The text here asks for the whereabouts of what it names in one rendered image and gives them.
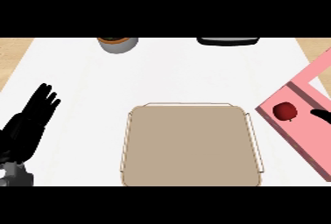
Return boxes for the black appliance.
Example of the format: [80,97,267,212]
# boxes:
[196,38,261,46]

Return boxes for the grey pot with orange rim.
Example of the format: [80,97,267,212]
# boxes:
[96,38,140,54]

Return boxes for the pink tray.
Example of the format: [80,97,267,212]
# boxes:
[254,47,331,182]

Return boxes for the tan cardboard box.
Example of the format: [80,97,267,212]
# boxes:
[118,101,264,187]

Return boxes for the red tomato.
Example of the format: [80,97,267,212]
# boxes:
[273,101,298,122]

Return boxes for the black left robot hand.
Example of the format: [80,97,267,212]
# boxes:
[0,83,62,165]

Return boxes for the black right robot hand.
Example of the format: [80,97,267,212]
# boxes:
[309,108,331,125]

